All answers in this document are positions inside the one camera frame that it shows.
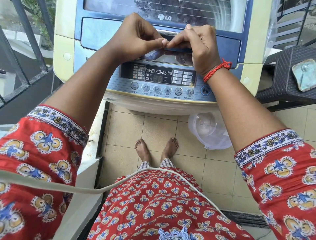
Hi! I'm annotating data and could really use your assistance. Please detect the dark metal balcony railing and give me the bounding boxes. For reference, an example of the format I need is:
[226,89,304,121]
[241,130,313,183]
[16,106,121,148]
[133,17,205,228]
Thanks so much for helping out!
[0,0,56,104]

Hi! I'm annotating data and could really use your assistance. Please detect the person's right foot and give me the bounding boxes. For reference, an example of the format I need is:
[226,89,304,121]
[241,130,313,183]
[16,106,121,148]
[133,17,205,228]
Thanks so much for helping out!
[160,137,179,161]

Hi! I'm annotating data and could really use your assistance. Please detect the blue washing machine lid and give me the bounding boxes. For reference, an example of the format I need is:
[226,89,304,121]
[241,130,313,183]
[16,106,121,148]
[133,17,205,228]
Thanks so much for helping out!
[74,0,254,67]

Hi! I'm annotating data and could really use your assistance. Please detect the striped trousers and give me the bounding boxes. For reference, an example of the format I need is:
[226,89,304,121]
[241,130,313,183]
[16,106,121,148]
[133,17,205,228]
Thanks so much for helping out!
[137,158,177,172]

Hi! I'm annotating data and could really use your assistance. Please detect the person's right forearm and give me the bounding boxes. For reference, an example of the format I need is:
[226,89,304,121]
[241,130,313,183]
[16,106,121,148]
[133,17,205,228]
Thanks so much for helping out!
[204,65,287,154]

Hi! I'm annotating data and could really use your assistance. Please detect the cream and blue washing machine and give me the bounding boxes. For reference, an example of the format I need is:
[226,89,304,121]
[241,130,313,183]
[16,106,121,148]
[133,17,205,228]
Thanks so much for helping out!
[53,0,274,116]

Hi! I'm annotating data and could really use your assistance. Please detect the person's left foot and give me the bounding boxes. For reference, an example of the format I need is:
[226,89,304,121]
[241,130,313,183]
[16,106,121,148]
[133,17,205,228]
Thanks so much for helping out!
[134,138,152,164]

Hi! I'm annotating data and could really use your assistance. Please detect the red thread bracelet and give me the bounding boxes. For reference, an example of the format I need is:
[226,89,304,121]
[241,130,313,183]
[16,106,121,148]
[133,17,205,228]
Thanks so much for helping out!
[203,59,232,83]

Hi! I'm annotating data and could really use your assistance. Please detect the person's right hand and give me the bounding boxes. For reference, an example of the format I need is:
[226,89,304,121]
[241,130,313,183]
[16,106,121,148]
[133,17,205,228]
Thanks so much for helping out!
[167,24,223,77]

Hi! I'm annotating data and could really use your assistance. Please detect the clear square suction holder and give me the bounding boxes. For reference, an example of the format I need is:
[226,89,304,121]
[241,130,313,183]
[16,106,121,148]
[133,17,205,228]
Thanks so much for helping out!
[292,62,316,92]

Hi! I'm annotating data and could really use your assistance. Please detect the clear plastic container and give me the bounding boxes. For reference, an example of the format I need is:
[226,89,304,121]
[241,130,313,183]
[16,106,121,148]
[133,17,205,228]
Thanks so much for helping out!
[188,112,233,150]

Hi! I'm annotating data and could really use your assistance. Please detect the dark floor drain grate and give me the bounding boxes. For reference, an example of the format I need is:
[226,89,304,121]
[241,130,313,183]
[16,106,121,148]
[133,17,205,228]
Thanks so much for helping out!
[222,210,269,228]

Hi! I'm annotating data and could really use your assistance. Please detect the black wicker stool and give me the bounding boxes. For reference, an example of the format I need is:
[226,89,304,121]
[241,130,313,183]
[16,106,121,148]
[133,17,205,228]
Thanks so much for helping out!
[255,46,316,112]

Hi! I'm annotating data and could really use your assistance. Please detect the white cable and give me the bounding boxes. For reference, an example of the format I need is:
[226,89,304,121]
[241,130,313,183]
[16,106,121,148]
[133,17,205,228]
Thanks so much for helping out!
[0,167,229,219]

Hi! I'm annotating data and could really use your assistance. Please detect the person's left hand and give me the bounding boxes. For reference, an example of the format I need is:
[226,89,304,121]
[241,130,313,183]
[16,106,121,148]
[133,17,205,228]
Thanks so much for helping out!
[106,12,170,65]

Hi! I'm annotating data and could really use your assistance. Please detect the red patterned tunic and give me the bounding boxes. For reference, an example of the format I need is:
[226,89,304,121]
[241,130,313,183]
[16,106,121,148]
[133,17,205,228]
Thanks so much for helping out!
[0,105,316,240]

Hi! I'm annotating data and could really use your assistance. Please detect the person's foot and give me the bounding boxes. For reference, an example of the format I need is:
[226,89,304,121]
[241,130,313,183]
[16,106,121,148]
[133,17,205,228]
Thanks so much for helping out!
[134,138,152,164]
[160,137,179,161]

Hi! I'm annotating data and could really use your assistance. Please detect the person's left forearm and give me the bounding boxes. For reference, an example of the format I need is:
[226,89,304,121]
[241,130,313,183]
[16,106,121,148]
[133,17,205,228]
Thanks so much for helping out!
[44,48,124,133]

